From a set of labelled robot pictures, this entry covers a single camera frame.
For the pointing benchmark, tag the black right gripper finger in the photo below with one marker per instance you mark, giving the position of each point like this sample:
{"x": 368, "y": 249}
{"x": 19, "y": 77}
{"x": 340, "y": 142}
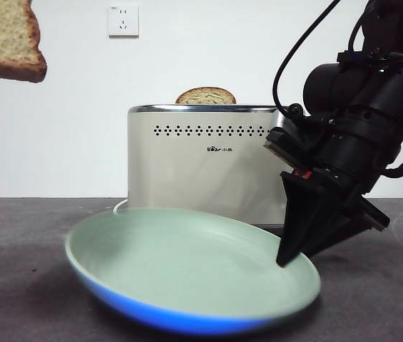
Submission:
{"x": 336, "y": 231}
{"x": 301, "y": 221}

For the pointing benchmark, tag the cream two-slot toaster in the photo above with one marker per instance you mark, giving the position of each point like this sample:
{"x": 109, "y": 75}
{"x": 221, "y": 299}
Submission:
{"x": 194, "y": 178}

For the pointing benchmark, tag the white wall socket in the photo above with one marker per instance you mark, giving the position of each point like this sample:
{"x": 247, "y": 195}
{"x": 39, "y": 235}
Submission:
{"x": 123, "y": 21}

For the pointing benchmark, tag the toasted bread slice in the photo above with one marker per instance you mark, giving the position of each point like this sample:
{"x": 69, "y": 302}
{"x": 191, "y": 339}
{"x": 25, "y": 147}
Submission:
{"x": 206, "y": 95}
{"x": 5, "y": 39}

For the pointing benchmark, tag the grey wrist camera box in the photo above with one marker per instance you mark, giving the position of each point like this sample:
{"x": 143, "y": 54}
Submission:
{"x": 279, "y": 146}

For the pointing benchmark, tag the pale green round plate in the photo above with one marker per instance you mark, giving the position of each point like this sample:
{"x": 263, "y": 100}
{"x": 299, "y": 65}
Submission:
{"x": 172, "y": 256}

